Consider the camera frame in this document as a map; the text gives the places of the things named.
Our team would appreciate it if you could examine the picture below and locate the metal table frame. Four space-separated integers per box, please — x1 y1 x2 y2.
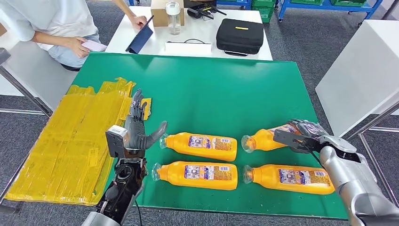
346 100 399 208

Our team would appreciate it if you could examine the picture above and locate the person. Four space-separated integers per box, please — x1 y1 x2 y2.
0 0 148 73

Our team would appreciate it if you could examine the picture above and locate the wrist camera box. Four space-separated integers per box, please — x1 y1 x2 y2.
105 125 129 158
272 129 312 150

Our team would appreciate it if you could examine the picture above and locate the person's right hand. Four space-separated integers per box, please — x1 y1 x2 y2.
67 37 91 59

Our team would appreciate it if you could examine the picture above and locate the dark blue tablet case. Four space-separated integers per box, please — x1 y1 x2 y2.
125 15 154 55

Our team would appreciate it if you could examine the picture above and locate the yellow taped plastic sheet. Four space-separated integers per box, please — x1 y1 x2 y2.
4 77 152 207

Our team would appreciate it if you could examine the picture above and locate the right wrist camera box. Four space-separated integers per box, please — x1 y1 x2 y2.
272 129 312 150

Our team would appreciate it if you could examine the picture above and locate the pale pink phone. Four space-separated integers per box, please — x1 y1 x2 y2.
81 40 108 52

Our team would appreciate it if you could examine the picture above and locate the clear bottle with white lid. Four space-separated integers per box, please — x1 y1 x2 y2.
165 1 182 35

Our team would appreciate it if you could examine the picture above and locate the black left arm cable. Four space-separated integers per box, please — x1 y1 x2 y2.
134 199 144 226

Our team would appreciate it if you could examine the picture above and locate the person's left hand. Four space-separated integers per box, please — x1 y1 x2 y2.
129 15 148 30

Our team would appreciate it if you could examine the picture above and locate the green table board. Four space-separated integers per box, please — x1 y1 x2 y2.
67 52 348 220

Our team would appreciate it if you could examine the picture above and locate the orange detergent bottle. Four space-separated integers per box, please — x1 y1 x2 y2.
242 164 335 195
240 124 302 153
159 132 238 162
152 161 239 191

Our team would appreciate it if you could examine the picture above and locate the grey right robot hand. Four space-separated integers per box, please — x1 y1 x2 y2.
288 119 329 154

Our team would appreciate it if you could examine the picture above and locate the black remote controller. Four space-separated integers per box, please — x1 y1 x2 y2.
187 3 227 20

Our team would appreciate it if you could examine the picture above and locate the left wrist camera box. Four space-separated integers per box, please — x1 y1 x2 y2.
105 125 129 158

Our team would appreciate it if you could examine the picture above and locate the brown cardboard box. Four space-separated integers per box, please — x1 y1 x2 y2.
151 0 185 27

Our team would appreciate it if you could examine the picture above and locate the flat white box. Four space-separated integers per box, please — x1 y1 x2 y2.
164 41 213 57

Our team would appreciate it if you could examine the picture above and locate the metal table leg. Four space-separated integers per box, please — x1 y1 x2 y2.
0 48 53 119

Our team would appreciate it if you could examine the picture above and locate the blue wheeled rack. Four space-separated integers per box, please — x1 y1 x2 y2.
277 0 384 23
215 0 253 10

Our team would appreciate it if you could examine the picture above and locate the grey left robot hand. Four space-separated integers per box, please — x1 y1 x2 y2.
124 89 168 151

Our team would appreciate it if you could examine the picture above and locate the thin black cable loop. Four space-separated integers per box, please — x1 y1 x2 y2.
167 38 207 44

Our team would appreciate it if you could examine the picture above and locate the white table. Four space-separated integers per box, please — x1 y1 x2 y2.
0 29 79 113
315 19 399 138
105 5 273 61

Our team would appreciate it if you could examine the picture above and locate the black carry case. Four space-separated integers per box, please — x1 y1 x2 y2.
215 18 265 57

